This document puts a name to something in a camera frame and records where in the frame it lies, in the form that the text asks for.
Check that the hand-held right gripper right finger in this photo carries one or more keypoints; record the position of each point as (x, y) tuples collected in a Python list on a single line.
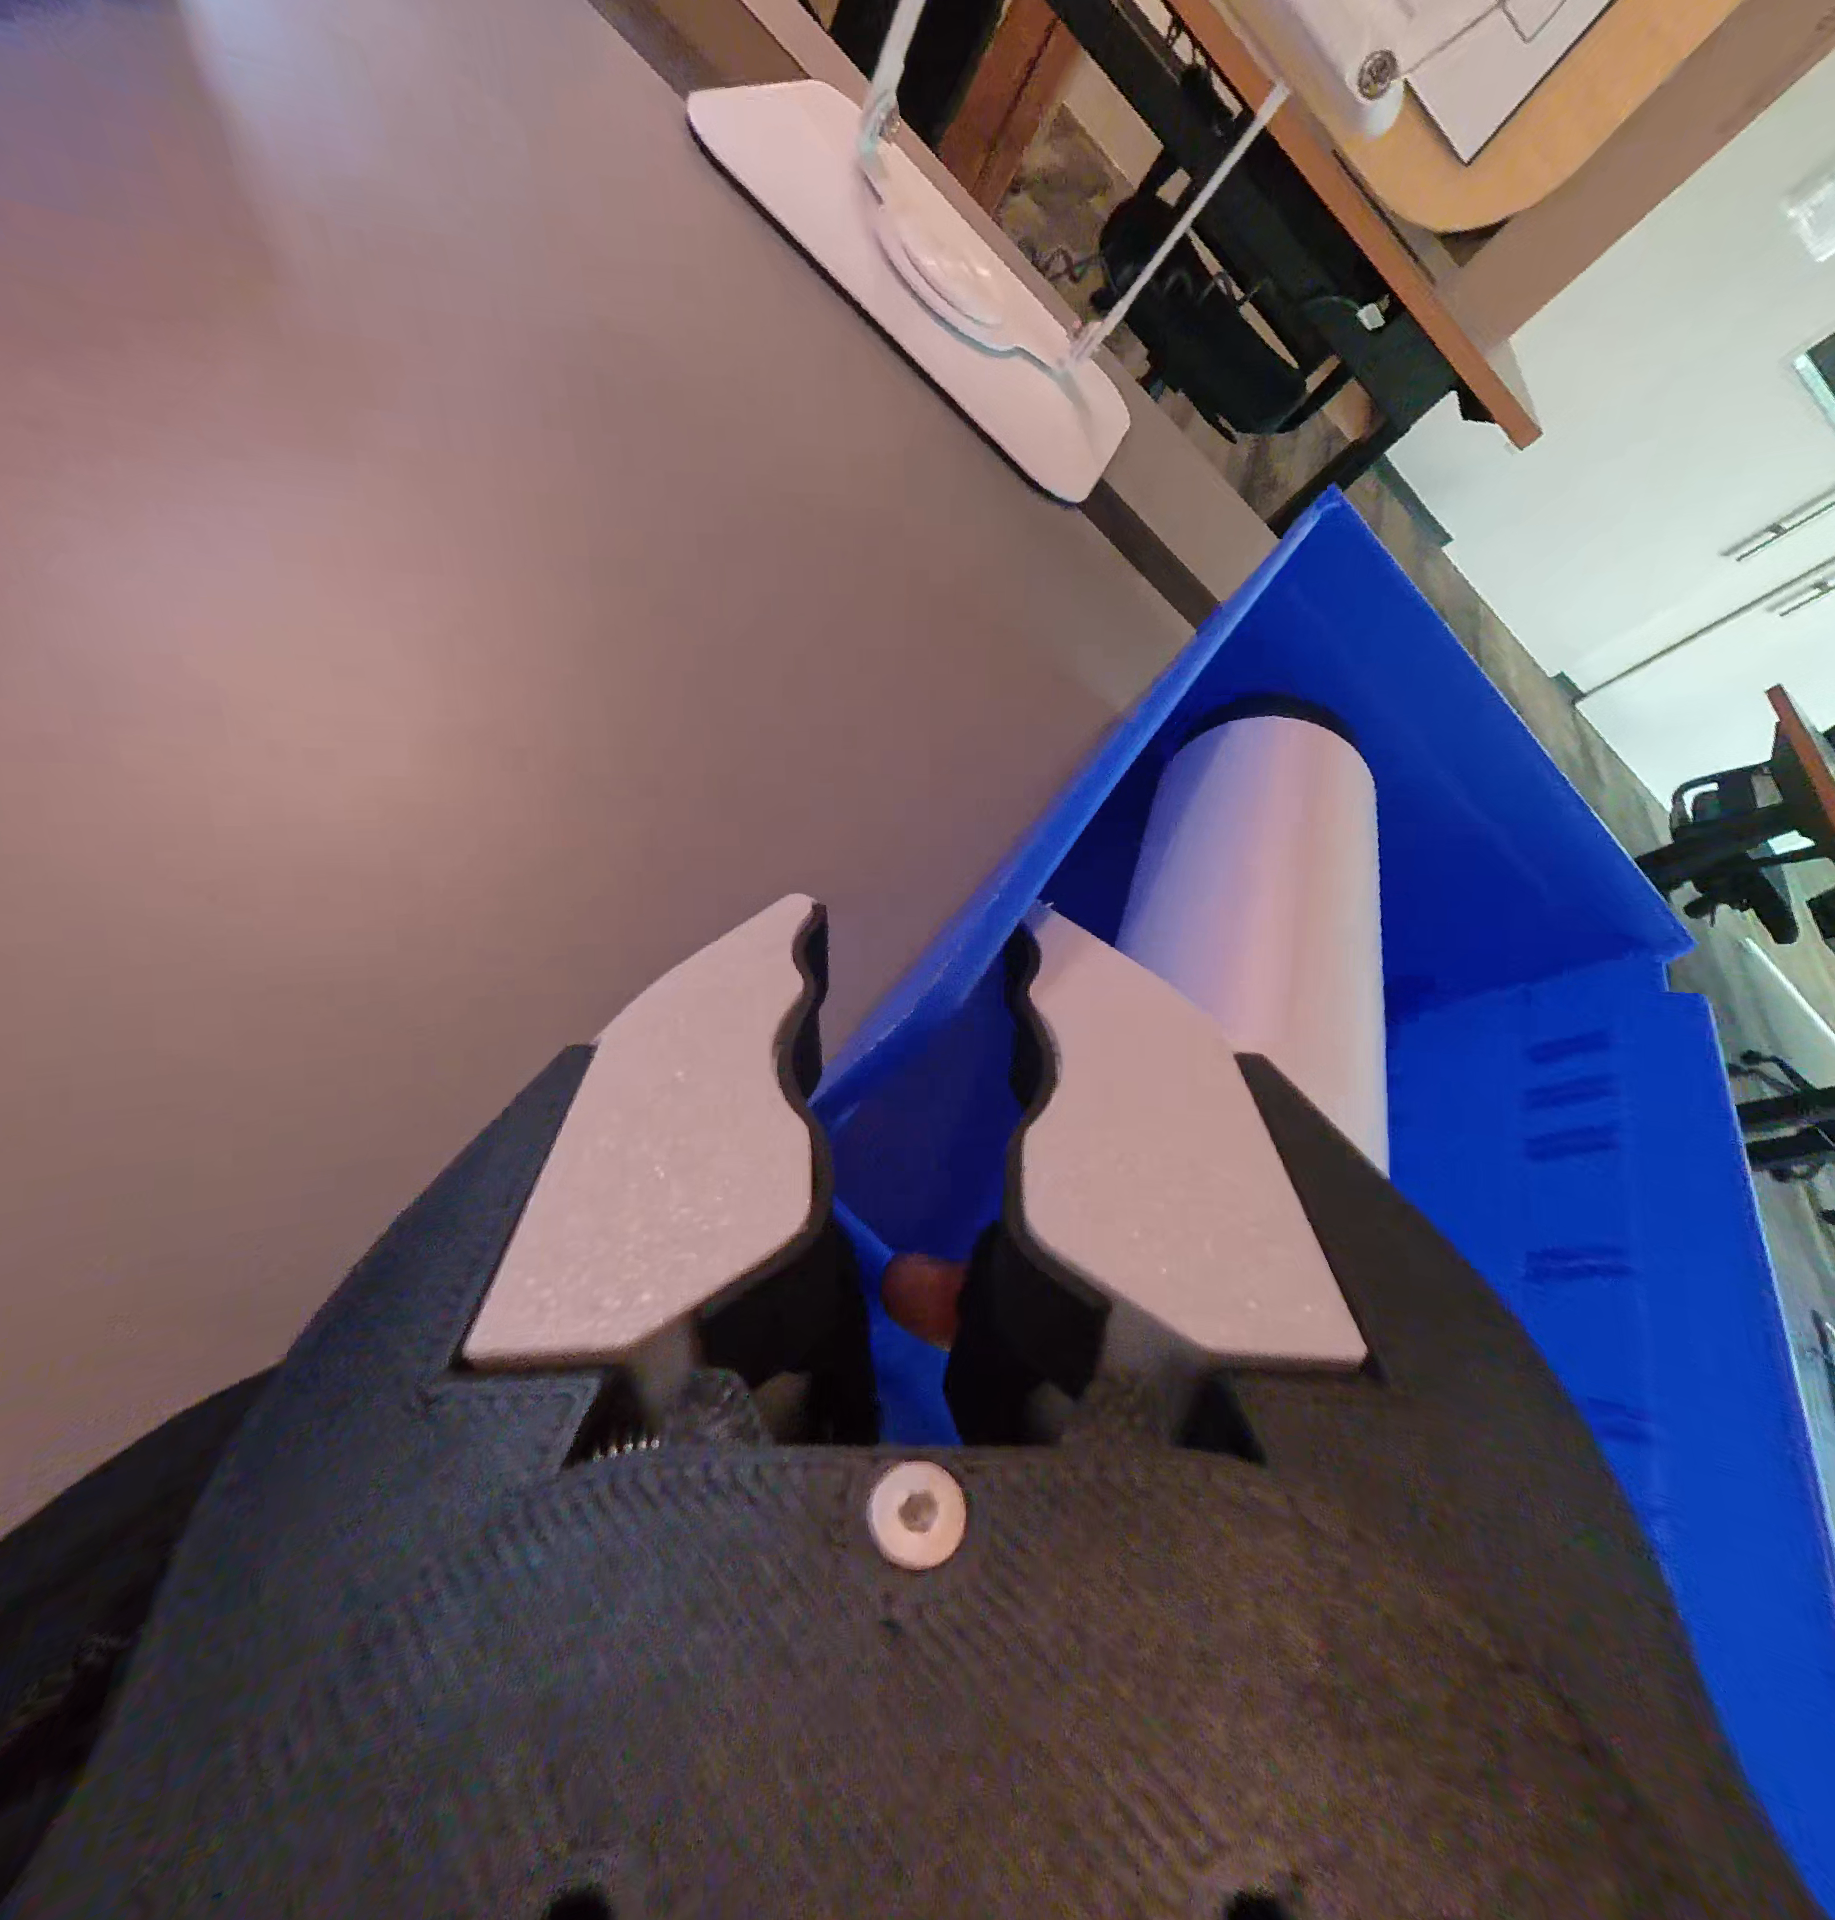
[(1173, 1186)]

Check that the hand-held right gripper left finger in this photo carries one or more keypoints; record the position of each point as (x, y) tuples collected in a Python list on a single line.
[(677, 1154)]

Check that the white plastic bottle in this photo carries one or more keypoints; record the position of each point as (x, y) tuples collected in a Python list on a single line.
[(1277, 929)]

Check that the blue plastic bin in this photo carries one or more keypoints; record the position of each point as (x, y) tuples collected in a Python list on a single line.
[(1457, 781)]

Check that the person's right hand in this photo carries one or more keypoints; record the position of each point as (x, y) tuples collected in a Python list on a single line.
[(924, 1298)]

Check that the black office chair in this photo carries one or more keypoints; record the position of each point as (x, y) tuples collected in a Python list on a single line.
[(1743, 871), (1217, 346)]

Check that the wooden desk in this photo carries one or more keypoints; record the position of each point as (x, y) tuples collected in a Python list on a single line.
[(1383, 248)]

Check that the wooden sign board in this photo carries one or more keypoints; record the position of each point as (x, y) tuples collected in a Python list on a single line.
[(1546, 182)]

